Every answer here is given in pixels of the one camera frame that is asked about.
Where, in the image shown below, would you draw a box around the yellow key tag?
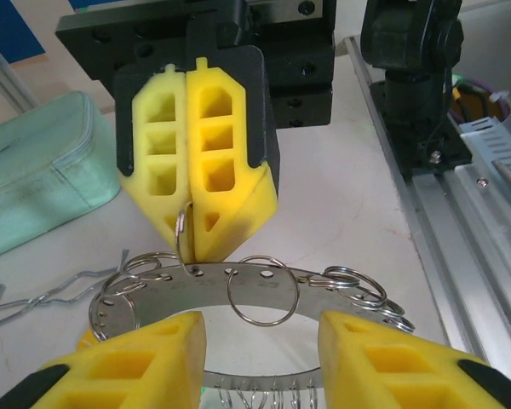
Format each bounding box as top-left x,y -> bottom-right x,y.
77,326 -> 100,351

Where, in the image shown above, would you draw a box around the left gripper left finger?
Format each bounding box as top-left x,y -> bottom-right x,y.
0,309 -> 208,409

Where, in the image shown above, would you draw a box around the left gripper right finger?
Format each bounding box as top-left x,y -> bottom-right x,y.
318,309 -> 511,409

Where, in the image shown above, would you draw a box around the steel forceps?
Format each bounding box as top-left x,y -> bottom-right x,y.
0,249 -> 131,336

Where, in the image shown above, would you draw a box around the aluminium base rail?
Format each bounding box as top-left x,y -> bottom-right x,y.
343,36 -> 511,384

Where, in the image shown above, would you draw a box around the aluminium frame post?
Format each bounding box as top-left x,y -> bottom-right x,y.
0,32 -> 39,114

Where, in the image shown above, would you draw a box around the mint green zipper pouch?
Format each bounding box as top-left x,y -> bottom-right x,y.
0,91 -> 123,263

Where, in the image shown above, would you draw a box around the large steel split ring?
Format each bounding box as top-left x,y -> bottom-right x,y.
226,254 -> 301,328

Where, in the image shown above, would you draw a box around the coloured wire bundle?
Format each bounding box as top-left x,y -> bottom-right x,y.
449,74 -> 511,124

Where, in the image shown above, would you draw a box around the slotted grey cable duct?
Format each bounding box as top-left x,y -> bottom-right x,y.
458,117 -> 511,176

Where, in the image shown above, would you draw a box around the small steel split ring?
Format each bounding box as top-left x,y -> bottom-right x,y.
174,199 -> 198,276

